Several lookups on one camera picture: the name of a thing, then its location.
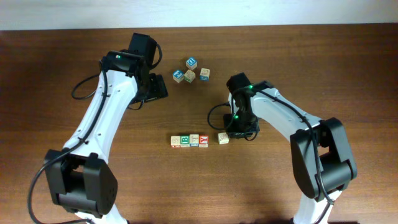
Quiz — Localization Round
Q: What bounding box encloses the wooden leaf E block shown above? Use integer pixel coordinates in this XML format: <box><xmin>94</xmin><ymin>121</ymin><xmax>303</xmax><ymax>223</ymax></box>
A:
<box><xmin>218</xmin><ymin>133</ymin><xmax>229</xmax><ymax>144</ymax></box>

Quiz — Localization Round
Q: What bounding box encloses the blue C block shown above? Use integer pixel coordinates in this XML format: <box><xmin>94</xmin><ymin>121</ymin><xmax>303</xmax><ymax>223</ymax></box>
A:
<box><xmin>185</xmin><ymin>57</ymin><xmax>198</xmax><ymax>70</ymax></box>

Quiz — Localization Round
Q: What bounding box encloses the plain wooden block centre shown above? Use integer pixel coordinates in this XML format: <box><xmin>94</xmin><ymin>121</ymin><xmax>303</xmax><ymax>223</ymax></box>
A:
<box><xmin>183</xmin><ymin>70</ymin><xmax>196</xmax><ymax>83</ymax></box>

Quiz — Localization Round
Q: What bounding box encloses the wooden block blue J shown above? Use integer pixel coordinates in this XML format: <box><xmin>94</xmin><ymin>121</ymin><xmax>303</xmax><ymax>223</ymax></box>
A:
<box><xmin>189</xmin><ymin>134</ymin><xmax>200</xmax><ymax>147</ymax></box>

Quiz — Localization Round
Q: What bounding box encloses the red Y block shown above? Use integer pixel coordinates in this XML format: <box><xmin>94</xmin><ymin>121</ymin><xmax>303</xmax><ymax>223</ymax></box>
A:
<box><xmin>199</xmin><ymin>135</ymin><xmax>209</xmax><ymax>147</ymax></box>

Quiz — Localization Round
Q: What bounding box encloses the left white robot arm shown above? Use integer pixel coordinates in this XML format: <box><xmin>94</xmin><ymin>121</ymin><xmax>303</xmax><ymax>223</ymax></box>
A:
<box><xmin>44</xmin><ymin>50</ymin><xmax>167</xmax><ymax>223</ymax></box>

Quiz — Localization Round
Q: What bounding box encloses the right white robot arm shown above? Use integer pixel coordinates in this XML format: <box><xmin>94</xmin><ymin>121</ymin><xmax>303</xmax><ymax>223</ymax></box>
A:
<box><xmin>224</xmin><ymin>80</ymin><xmax>358</xmax><ymax>223</ymax></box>

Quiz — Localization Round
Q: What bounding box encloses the blue letter block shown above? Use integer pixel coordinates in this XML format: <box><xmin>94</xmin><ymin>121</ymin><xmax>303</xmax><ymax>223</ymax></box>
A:
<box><xmin>172</xmin><ymin>70</ymin><xmax>184</xmax><ymax>83</ymax></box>

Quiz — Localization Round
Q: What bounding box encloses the wooden block red side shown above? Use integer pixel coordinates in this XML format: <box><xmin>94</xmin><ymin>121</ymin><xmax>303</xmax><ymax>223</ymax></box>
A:
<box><xmin>170</xmin><ymin>136</ymin><xmax>181</xmax><ymax>148</ymax></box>

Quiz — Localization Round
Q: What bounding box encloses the green B block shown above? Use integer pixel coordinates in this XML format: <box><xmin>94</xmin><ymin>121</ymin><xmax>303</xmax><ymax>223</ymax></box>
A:
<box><xmin>180</xmin><ymin>135</ymin><xmax>190</xmax><ymax>147</ymax></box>

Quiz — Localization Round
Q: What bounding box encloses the wooden block blue base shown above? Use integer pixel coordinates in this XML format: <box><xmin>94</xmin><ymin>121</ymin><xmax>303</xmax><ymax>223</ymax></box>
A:
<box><xmin>200</xmin><ymin>68</ymin><xmax>210</xmax><ymax>82</ymax></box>

